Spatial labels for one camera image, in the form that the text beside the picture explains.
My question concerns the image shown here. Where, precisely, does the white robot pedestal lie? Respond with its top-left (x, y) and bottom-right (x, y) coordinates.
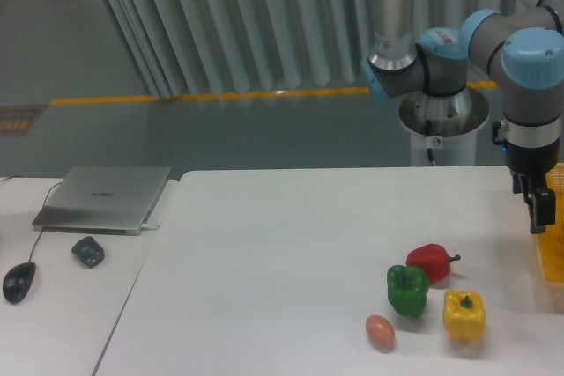
top-left (399, 88), bottom-right (489, 166)

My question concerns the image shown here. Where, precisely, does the black computer mouse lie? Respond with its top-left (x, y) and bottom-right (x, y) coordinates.
top-left (2, 262), bottom-right (36, 305)

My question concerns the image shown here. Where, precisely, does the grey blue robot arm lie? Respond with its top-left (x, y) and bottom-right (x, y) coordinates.
top-left (361, 0), bottom-right (563, 234)

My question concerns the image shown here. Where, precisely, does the grey pleated curtain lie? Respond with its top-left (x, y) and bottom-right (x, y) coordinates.
top-left (78, 0), bottom-right (537, 99)

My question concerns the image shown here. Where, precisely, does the yellow bell pepper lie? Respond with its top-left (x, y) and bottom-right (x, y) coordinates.
top-left (442, 290), bottom-right (486, 342)

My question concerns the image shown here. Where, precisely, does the yellow plastic basket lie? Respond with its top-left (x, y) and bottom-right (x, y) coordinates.
top-left (536, 163), bottom-right (563, 284)

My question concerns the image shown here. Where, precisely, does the silver laptop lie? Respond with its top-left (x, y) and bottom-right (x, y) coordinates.
top-left (33, 166), bottom-right (170, 235)

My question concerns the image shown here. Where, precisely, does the red bell pepper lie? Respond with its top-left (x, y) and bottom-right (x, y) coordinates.
top-left (405, 243), bottom-right (461, 284)

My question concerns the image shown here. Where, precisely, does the brown egg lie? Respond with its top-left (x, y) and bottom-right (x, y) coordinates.
top-left (365, 314), bottom-right (395, 349)

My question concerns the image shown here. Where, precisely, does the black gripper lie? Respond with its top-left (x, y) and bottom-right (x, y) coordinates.
top-left (502, 139), bottom-right (559, 234)

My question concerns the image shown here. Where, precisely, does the black pedestal cable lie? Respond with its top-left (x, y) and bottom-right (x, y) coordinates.
top-left (423, 119), bottom-right (438, 167)

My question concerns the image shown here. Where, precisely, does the black mouse cable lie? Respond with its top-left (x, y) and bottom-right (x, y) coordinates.
top-left (0, 176), bottom-right (65, 264)

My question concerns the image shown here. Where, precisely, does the dark green bell pepper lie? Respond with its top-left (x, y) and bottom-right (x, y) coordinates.
top-left (71, 236), bottom-right (105, 269)

